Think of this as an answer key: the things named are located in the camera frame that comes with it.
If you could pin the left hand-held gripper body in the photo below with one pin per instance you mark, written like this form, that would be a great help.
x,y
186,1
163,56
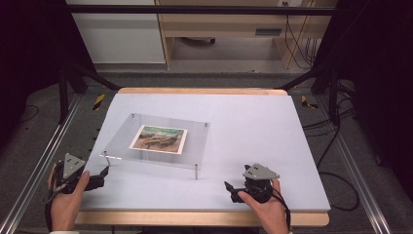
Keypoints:
x,y
72,164

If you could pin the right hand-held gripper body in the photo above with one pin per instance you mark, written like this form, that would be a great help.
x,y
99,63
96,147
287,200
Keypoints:
x,y
259,174

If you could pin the clear acrylic photo frame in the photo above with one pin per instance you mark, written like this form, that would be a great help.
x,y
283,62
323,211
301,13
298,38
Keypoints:
x,y
195,146

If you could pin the boat painting print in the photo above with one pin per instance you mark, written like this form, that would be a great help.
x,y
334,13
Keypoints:
x,y
159,139

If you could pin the person's left hand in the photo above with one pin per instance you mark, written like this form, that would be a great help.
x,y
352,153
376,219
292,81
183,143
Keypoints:
x,y
65,211

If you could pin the person's right hand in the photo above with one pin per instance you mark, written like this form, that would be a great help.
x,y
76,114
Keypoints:
x,y
272,214

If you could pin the white foam table mat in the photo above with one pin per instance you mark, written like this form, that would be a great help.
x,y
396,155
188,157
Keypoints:
x,y
253,136

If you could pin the black metal stand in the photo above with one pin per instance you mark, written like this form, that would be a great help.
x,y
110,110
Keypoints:
x,y
63,94
333,97

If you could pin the dark curtain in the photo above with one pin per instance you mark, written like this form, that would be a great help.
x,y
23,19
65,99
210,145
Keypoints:
x,y
29,48
380,81

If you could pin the white cabinet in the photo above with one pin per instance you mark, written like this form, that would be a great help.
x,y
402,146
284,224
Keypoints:
x,y
120,35

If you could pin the light wooden desk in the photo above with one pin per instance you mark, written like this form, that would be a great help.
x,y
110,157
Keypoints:
x,y
224,24

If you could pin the black horizontal metal bar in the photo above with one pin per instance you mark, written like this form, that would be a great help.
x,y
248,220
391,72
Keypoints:
x,y
195,10

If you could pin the aluminium floor rail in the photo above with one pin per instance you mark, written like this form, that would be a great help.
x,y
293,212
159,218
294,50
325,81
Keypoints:
x,y
39,165
354,162

